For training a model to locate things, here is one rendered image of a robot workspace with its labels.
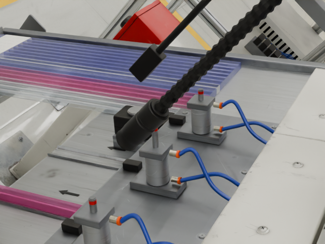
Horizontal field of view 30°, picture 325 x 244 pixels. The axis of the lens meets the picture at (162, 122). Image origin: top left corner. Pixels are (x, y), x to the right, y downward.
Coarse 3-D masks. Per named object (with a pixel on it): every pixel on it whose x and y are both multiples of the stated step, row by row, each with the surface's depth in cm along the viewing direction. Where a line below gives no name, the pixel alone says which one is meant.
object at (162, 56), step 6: (150, 48) 69; (144, 54) 69; (150, 54) 69; (156, 54) 69; (162, 54) 69; (138, 60) 70; (144, 60) 70; (150, 60) 69; (156, 60) 69; (162, 60) 69; (132, 66) 71; (138, 66) 70; (144, 66) 70; (150, 66) 70; (156, 66) 69; (132, 72) 71; (138, 72) 71; (144, 72) 70; (150, 72) 70; (138, 78) 71; (144, 78) 71
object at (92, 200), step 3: (90, 198) 47; (93, 198) 47; (90, 201) 47; (93, 201) 47; (96, 201) 47; (90, 204) 47; (93, 204) 47; (96, 204) 47; (90, 207) 47; (93, 207) 47; (96, 207) 47; (90, 210) 47; (93, 210) 47; (96, 210) 47
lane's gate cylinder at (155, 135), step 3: (156, 129) 55; (153, 132) 55; (156, 132) 56; (153, 135) 56; (156, 135) 56; (153, 138) 56; (156, 138) 56; (153, 141) 56; (156, 141) 56; (153, 144) 56; (156, 144) 56; (153, 147) 56; (156, 147) 56
